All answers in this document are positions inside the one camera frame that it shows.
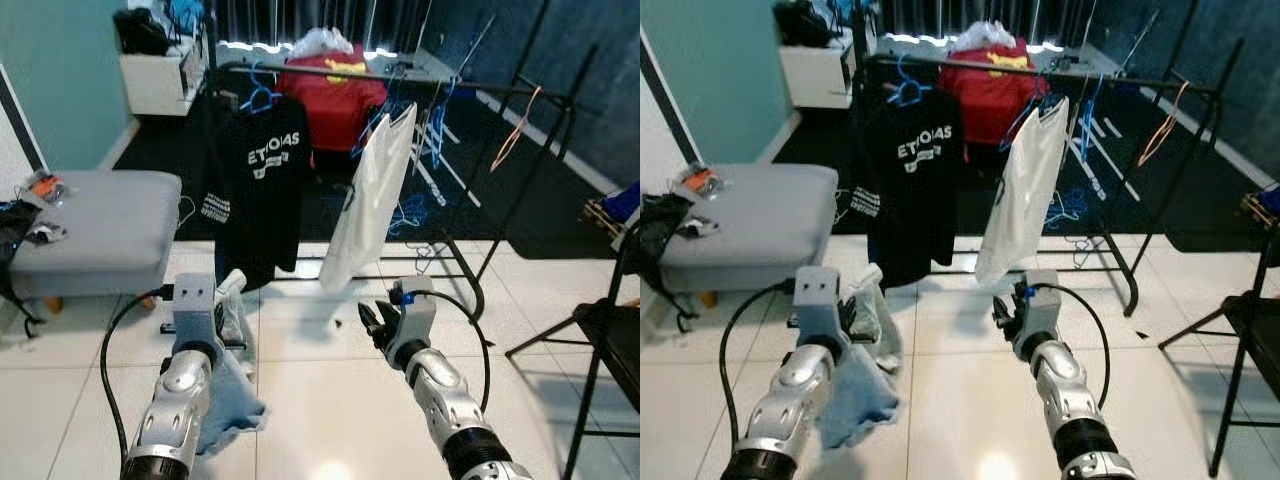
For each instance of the black backpack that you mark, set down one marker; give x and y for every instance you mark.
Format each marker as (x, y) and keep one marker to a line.
(15, 240)
(665, 235)

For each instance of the black folding chair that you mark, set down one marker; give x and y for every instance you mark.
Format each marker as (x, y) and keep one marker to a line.
(610, 330)
(1260, 315)

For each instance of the white low cabinet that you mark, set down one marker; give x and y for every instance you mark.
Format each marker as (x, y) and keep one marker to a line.
(155, 90)
(815, 80)

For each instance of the blue cloth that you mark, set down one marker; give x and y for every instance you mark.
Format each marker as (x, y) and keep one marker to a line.
(1268, 200)
(625, 200)

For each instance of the dark curtain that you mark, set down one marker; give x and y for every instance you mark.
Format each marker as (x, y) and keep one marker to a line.
(300, 20)
(960, 18)

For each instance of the small orange item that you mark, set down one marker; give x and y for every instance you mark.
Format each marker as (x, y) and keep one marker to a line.
(700, 182)
(47, 187)

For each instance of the blue-headed mop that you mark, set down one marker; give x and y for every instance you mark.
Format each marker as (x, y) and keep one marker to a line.
(465, 88)

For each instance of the blue denim jeans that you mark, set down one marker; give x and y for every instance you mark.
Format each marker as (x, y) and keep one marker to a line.
(860, 400)
(235, 400)

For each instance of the white crumpled cloth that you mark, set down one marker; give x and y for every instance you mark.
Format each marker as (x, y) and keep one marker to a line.
(983, 36)
(322, 42)

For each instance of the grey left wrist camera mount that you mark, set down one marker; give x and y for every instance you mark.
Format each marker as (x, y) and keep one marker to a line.
(820, 300)
(195, 305)

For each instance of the black metal clothes rack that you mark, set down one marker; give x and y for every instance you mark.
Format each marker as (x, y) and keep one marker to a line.
(1130, 81)
(480, 89)

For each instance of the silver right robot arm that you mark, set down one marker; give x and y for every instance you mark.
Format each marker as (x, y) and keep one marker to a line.
(445, 400)
(1070, 400)

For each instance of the blue hangers floor pile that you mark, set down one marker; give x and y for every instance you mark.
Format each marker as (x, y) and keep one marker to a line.
(1070, 208)
(412, 215)

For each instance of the blue fabric bag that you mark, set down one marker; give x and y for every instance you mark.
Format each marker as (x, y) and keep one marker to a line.
(185, 15)

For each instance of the black bag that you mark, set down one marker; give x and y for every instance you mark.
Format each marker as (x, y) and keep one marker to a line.
(143, 30)
(805, 22)

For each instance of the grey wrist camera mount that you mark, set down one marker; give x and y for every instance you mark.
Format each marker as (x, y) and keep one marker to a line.
(820, 300)
(415, 315)
(1040, 305)
(195, 305)

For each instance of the blue plastic hanger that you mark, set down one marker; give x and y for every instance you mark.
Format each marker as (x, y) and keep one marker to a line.
(437, 120)
(372, 125)
(908, 92)
(262, 98)
(1090, 115)
(1025, 118)

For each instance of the white Pikachu T-shirt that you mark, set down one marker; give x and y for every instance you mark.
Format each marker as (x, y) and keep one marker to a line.
(370, 210)
(1025, 200)

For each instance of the red T-shirt yellow print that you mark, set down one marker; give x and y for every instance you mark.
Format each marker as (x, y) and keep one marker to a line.
(995, 100)
(335, 110)

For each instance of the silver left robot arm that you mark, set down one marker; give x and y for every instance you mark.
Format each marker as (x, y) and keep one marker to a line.
(175, 410)
(790, 410)

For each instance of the black printed T-shirt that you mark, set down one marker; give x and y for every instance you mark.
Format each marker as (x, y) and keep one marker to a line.
(260, 220)
(915, 215)

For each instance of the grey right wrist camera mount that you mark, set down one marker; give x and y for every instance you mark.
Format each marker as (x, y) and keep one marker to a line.
(415, 315)
(1040, 305)

